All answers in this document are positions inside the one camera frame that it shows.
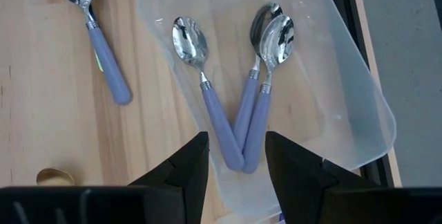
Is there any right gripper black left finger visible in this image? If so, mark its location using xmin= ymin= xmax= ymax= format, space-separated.
xmin=0 ymin=131 xmax=211 ymax=224

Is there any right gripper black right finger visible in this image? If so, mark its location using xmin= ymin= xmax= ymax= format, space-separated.
xmin=265 ymin=131 xmax=442 ymax=224

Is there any wooden spoon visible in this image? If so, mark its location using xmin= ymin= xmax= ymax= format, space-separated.
xmin=35 ymin=167 xmax=76 ymax=187

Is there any purple-handled steel spoon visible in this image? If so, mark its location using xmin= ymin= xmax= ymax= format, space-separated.
xmin=55 ymin=0 xmax=133 ymax=106
xmin=171 ymin=15 xmax=245 ymax=172
xmin=242 ymin=14 xmax=296 ymax=175
xmin=231 ymin=1 xmax=284 ymax=152

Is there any frosted white plastic bin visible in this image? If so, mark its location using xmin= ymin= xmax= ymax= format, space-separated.
xmin=136 ymin=0 xmax=397 ymax=224

